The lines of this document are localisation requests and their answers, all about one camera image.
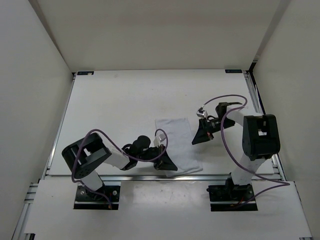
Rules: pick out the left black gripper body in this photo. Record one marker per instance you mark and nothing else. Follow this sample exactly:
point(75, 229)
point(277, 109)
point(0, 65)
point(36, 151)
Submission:
point(152, 153)

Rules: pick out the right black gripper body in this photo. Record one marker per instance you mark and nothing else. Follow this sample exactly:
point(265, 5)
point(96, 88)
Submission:
point(213, 126)

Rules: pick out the white skirt cloth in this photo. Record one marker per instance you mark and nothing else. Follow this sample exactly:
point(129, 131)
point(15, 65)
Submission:
point(180, 149)

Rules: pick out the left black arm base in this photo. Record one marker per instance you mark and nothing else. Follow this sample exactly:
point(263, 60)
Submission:
point(105, 198)

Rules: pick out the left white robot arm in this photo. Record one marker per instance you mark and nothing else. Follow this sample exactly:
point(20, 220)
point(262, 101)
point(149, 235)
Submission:
point(84, 156)

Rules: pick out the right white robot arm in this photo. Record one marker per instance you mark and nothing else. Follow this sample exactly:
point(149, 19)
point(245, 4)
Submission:
point(260, 141)

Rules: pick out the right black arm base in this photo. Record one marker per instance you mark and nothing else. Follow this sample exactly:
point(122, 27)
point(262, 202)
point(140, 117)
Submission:
point(231, 197)

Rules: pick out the right blue corner label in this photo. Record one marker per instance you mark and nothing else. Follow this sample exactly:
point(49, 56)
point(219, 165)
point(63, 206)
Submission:
point(233, 71)

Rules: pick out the blue corner label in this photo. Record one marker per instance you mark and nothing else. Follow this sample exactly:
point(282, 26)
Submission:
point(233, 71)
point(85, 73)

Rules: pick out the left blue corner label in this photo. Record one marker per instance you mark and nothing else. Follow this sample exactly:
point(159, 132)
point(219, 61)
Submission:
point(85, 73)

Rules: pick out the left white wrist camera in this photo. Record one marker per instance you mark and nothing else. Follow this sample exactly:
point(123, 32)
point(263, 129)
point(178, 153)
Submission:
point(159, 139)

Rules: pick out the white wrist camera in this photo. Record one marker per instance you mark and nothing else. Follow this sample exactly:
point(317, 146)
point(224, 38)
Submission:
point(202, 113)
point(159, 139)

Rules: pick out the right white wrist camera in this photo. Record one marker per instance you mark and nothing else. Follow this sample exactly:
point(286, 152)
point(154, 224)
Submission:
point(202, 113)

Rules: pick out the aluminium frame rail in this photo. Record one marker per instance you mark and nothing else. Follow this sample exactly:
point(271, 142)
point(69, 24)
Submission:
point(117, 178)

